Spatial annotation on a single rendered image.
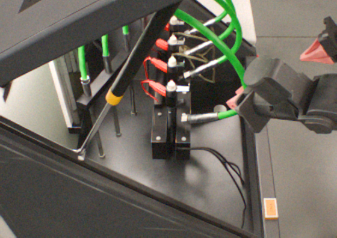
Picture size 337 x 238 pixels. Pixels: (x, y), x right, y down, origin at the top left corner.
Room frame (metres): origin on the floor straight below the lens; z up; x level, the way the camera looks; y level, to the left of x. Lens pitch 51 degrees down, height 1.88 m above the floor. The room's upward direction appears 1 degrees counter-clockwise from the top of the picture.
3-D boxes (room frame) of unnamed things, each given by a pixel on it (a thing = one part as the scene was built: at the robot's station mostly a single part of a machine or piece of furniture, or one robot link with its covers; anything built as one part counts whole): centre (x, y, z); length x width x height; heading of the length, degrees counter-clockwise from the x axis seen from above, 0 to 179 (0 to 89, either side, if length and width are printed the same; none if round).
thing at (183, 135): (0.81, -0.01, 0.91); 0.34 x 0.10 x 0.15; 178
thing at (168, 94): (0.69, -0.02, 1.03); 0.05 x 0.03 x 0.21; 88
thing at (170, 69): (0.77, -0.02, 1.03); 0.05 x 0.03 x 0.21; 88
